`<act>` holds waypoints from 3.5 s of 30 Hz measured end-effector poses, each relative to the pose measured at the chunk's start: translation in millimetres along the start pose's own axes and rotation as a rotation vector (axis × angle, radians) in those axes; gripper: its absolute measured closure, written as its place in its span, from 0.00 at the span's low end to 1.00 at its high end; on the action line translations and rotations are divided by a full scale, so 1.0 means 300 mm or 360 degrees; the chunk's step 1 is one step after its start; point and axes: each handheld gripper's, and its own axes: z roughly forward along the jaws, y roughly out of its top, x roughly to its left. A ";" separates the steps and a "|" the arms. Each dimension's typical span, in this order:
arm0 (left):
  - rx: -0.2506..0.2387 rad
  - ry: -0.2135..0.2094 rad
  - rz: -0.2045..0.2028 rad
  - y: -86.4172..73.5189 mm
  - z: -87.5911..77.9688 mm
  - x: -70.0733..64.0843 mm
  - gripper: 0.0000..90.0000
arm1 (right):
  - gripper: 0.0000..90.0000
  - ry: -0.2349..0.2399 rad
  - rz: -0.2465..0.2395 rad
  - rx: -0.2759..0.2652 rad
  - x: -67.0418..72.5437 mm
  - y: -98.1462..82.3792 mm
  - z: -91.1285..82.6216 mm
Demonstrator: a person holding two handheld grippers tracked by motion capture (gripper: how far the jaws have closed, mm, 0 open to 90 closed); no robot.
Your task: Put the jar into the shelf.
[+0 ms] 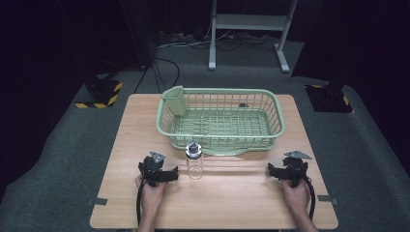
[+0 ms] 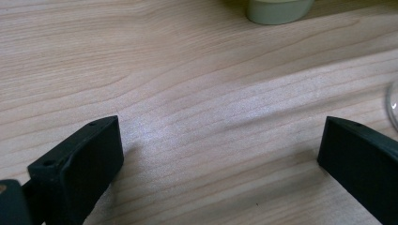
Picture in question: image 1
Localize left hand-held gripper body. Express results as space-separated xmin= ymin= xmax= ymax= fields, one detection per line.
xmin=141 ymin=150 xmax=172 ymax=189

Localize person's right hand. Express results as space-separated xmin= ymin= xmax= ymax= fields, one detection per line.
xmin=279 ymin=178 xmax=312 ymax=221

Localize black floor cable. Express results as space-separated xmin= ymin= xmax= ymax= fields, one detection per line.
xmin=132 ymin=57 xmax=182 ymax=95

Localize grey tape strip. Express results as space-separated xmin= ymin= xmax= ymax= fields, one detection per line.
xmin=86 ymin=196 xmax=108 ymax=207
xmin=316 ymin=194 xmax=339 ymax=207

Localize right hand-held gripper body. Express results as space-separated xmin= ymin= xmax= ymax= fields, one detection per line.
xmin=274 ymin=150 xmax=313 ymax=189

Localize grey metal stand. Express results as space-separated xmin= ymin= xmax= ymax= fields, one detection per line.
xmin=207 ymin=0 xmax=300 ymax=73

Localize clear glass bottle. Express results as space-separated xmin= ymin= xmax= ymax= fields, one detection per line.
xmin=185 ymin=140 xmax=205 ymax=181

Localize green plastic basket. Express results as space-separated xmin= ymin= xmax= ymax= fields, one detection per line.
xmin=156 ymin=85 xmax=286 ymax=157

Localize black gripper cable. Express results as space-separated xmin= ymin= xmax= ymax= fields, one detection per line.
xmin=303 ymin=176 xmax=316 ymax=222
xmin=135 ymin=179 xmax=147 ymax=227

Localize bundle of floor cables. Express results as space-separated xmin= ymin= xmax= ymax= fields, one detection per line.
xmin=156 ymin=29 xmax=282 ymax=53

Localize green plastic cutlery cup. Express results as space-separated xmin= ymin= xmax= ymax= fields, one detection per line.
xmin=161 ymin=85 xmax=188 ymax=117

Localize black base with yellow stripes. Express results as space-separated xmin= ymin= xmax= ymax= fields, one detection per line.
xmin=304 ymin=80 xmax=354 ymax=114
xmin=73 ymin=74 xmax=125 ymax=110

